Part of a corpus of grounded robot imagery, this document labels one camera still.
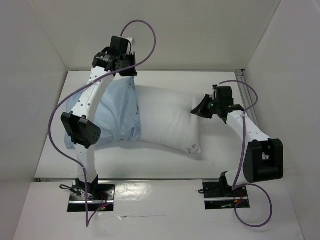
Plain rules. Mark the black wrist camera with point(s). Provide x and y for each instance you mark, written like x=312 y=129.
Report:
x=223 y=95
x=120 y=46

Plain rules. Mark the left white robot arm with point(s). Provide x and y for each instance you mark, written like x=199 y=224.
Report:
x=79 y=121

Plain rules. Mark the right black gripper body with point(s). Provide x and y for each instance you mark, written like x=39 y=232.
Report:
x=208 y=107

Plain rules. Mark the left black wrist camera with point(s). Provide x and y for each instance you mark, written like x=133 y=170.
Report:
x=120 y=46

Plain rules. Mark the aluminium rail frame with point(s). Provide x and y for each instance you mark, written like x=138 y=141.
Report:
x=247 y=95

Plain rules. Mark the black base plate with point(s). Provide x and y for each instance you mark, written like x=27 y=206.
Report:
x=217 y=199
x=103 y=199

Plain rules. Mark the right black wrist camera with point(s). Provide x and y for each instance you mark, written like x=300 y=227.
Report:
x=223 y=95

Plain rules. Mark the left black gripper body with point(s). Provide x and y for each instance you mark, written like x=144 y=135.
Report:
x=129 y=60

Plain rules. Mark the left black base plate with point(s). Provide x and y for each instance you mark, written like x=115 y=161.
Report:
x=103 y=199

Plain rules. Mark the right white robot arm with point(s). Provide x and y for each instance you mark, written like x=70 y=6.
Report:
x=261 y=158

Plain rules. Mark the white pillow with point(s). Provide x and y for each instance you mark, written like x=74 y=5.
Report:
x=166 y=119

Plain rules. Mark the light blue pillowcase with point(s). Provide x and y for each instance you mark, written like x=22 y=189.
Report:
x=117 y=114

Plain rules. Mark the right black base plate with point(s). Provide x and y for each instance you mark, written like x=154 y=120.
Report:
x=217 y=199

